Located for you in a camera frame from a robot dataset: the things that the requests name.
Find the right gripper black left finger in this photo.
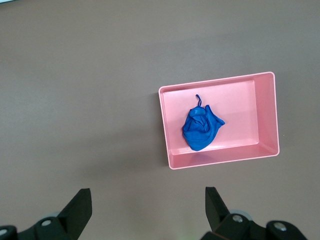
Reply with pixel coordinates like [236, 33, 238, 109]
[0, 187, 93, 240]

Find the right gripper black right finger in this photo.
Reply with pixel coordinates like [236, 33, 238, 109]
[199, 186, 308, 240]

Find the blue cloth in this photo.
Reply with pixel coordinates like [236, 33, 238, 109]
[181, 93, 226, 152]

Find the pink plastic bin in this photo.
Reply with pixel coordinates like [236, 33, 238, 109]
[157, 71, 281, 171]

